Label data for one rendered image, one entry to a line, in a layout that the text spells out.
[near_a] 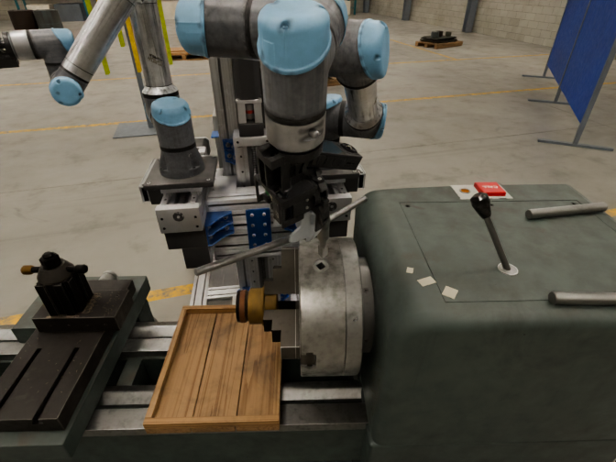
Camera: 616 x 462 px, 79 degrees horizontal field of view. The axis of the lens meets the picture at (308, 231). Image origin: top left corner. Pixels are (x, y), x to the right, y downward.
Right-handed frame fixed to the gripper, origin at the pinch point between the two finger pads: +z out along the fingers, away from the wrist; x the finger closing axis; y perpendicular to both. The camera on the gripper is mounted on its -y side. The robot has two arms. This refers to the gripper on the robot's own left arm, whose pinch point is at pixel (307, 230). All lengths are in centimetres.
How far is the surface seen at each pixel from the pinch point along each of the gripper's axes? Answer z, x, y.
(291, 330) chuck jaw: 24.8, 3.2, 6.7
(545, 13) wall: 368, -513, -1259
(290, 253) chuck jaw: 18.9, -9.9, -2.5
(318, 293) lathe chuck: 14.4, 4.4, 0.6
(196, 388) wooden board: 46, -7, 29
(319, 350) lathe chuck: 22.1, 11.1, 5.3
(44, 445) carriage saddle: 38, -12, 58
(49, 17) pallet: 333, -1205, -68
